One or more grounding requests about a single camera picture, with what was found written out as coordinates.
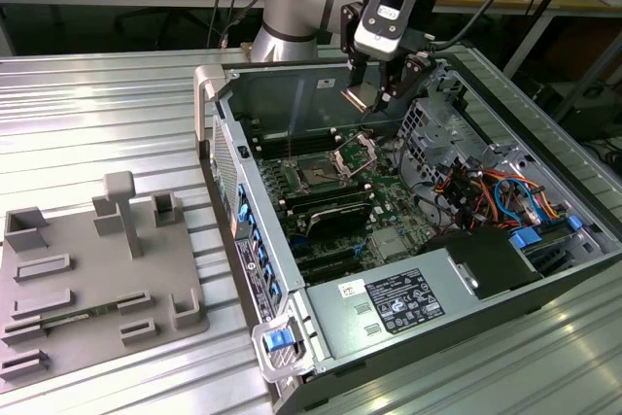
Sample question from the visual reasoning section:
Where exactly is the open grey PC case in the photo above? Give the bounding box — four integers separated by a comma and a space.
192, 52, 622, 414

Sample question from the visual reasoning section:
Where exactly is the silver green CPU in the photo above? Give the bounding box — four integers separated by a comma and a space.
339, 83, 381, 113

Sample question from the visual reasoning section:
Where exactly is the blue disk carrier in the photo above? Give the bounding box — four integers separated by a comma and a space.
509, 226, 544, 250

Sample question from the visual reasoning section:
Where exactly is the grey power supply unit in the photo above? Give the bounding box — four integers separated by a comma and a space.
303, 247, 480, 363

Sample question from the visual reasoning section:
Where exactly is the metal socket cover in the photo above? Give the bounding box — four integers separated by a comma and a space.
331, 135, 379, 178

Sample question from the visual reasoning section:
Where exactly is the black plastic shroud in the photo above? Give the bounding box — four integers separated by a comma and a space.
420, 228, 543, 300

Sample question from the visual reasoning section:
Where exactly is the blue case latch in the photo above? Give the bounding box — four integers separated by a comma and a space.
261, 331, 289, 353

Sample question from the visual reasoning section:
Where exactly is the grey parts rack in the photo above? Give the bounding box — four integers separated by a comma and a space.
0, 170, 211, 382

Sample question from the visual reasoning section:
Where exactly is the silver drive cage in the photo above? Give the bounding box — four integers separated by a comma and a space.
397, 96, 487, 192

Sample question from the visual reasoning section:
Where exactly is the green RAM stick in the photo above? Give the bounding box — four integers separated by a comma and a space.
41, 301, 121, 327

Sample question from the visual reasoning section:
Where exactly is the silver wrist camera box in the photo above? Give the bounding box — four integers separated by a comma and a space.
353, 0, 423, 54

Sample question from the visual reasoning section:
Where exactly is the black graphics card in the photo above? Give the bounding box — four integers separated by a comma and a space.
305, 203, 373, 241

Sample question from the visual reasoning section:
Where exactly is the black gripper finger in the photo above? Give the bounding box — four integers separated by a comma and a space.
340, 1, 367, 88
376, 54, 432, 113

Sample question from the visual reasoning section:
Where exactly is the green motherboard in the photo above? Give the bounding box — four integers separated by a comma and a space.
247, 113, 438, 285

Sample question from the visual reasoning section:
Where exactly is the CPU socket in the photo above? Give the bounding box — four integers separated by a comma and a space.
289, 151, 354, 194

